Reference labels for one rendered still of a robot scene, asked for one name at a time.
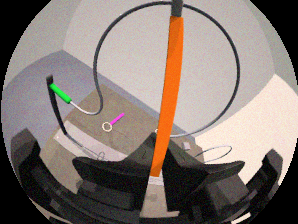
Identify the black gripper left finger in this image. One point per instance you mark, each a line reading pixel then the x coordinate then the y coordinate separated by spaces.
pixel 129 175

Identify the thin dark grey wire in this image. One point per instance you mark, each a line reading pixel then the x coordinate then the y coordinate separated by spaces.
pixel 80 144

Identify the cream ring with orange handle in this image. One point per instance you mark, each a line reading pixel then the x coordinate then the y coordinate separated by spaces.
pixel 171 85

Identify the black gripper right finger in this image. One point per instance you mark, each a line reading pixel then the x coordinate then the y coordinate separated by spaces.
pixel 183 175

